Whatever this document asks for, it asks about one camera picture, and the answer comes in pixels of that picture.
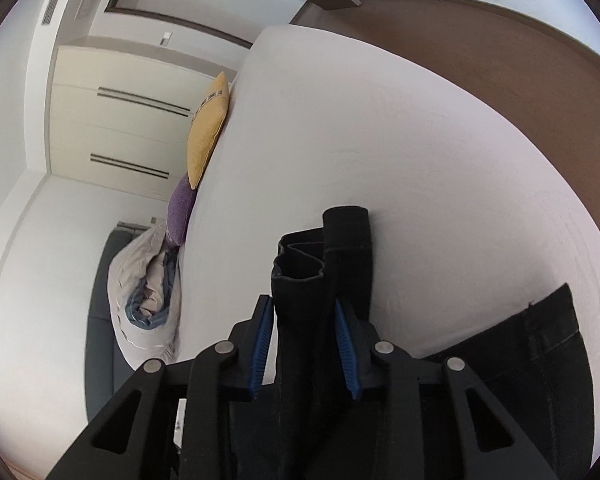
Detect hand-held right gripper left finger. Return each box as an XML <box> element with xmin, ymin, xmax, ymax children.
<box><xmin>45</xmin><ymin>295</ymin><xmax>273</xmax><ymax>480</ymax></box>

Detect black denim pants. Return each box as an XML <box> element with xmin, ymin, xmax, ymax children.
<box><xmin>230</xmin><ymin>206</ymin><xmax>597</xmax><ymax>480</ymax></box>

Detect bed with white sheet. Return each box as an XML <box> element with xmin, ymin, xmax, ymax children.
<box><xmin>170</xmin><ymin>25</ymin><xmax>600</xmax><ymax>466</ymax></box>

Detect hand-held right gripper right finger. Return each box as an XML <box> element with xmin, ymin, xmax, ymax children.
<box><xmin>332</xmin><ymin>298</ymin><xmax>533</xmax><ymax>480</ymax></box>

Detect yellow pillow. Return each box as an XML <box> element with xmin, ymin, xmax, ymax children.
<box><xmin>187</xmin><ymin>71</ymin><xmax>231</xmax><ymax>191</ymax></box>

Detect dark brown door frame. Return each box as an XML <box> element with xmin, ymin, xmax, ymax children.
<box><xmin>104</xmin><ymin>0</ymin><xmax>254</xmax><ymax>49</ymax></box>

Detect rolled grey quilt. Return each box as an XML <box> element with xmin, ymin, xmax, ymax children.
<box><xmin>107</xmin><ymin>225</ymin><xmax>183</xmax><ymax>368</ymax></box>

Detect cream wardrobe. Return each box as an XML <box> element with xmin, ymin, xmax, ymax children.
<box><xmin>47</xmin><ymin>45</ymin><xmax>253</xmax><ymax>202</ymax></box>

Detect black wardrobe handle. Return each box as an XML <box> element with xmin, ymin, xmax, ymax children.
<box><xmin>97</xmin><ymin>93</ymin><xmax>191</xmax><ymax>117</ymax></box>
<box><xmin>90</xmin><ymin>153</ymin><xmax>172</xmax><ymax>176</ymax></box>
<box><xmin>97</xmin><ymin>87</ymin><xmax>192</xmax><ymax>112</ymax></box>
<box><xmin>89</xmin><ymin>159</ymin><xmax>171</xmax><ymax>180</ymax></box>

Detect purple pillow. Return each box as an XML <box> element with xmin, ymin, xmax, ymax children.
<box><xmin>166</xmin><ymin>175</ymin><xmax>198</xmax><ymax>247</ymax></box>

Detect grey upholstered headboard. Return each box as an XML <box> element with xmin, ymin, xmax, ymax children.
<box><xmin>86</xmin><ymin>225</ymin><xmax>146</xmax><ymax>426</ymax></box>

